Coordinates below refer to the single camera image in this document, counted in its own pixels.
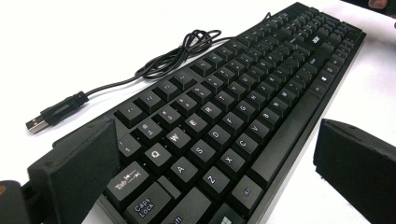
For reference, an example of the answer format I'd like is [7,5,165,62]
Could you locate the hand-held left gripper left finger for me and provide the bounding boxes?
[27,115,121,224]

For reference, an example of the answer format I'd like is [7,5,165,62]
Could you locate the black keyboard cable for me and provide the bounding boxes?
[25,12,272,135]

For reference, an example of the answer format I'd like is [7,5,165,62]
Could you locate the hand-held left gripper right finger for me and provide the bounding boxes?
[313,118,396,224]

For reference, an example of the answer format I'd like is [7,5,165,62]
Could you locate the black computer keyboard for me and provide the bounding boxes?
[92,1,368,224]

